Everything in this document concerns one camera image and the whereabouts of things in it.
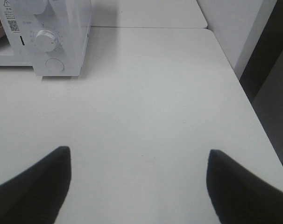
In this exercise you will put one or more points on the lower white timer knob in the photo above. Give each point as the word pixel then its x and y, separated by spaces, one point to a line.
pixel 46 41

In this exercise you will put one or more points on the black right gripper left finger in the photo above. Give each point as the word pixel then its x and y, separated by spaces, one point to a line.
pixel 36 195

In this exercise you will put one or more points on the upper white power knob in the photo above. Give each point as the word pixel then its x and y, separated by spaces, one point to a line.
pixel 39 6

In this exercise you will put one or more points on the round white door button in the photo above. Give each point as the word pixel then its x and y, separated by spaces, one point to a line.
pixel 54 65

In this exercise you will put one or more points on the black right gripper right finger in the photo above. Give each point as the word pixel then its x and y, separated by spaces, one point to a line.
pixel 240 197

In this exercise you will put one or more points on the white microwave oven body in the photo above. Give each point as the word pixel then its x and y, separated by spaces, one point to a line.
pixel 69 20

